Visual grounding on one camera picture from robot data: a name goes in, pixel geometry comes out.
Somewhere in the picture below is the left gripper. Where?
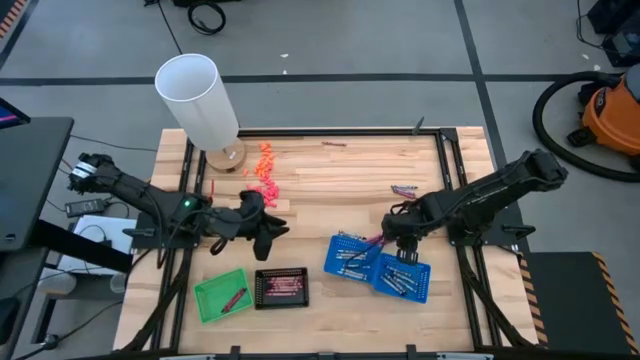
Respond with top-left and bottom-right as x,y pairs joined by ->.
217,192 -> 291,262

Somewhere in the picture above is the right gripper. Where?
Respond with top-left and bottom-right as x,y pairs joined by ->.
382,199 -> 435,266

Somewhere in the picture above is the black plastic basket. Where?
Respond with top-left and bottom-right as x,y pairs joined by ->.
253,266 -> 310,311

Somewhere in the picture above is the blue plastic basket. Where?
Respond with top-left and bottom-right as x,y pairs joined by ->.
372,252 -> 432,305
323,234 -> 382,284

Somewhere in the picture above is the orange foam earplug pile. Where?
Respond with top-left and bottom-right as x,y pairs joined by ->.
252,142 -> 278,182

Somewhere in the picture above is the green plastic basket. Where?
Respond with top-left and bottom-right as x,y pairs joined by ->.
193,267 -> 255,325

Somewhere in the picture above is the white lamp with wooden base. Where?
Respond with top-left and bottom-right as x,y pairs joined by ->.
153,53 -> 248,175

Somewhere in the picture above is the white box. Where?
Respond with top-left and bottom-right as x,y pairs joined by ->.
57,214 -> 137,277

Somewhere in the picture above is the black mat with hazard stripes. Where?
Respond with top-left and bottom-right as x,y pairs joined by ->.
0,0 -> 30,40
516,251 -> 640,357

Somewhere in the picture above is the orange shop vacuum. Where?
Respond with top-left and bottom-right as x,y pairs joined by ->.
567,63 -> 640,172
531,70 -> 640,184

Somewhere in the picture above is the black power adapter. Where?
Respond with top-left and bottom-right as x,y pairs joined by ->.
64,197 -> 107,219

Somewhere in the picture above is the white round container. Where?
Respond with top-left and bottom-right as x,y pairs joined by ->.
36,268 -> 79,296

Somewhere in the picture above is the black desk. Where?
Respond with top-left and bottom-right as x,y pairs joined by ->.
0,116 -> 135,346

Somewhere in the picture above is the computer monitor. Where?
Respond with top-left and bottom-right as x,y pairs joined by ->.
0,97 -> 32,130

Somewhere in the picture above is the black equipment case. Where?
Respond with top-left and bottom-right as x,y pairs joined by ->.
585,0 -> 640,69

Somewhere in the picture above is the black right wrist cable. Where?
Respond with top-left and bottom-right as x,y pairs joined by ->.
343,234 -> 389,267

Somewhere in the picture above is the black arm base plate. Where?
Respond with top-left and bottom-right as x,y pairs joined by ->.
443,206 -> 536,248
122,209 -> 205,250

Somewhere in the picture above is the black cable bundle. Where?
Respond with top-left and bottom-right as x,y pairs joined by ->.
457,247 -> 531,350
119,248 -> 194,352

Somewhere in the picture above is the black aluminium table frame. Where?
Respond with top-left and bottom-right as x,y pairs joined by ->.
117,127 -> 541,360

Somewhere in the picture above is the thin black cable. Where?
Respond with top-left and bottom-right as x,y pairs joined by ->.
69,133 -> 159,153

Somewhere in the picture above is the coiled black cable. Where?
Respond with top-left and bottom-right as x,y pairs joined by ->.
186,0 -> 228,37

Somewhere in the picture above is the black floor cable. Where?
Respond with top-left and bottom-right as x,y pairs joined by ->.
155,0 -> 185,56

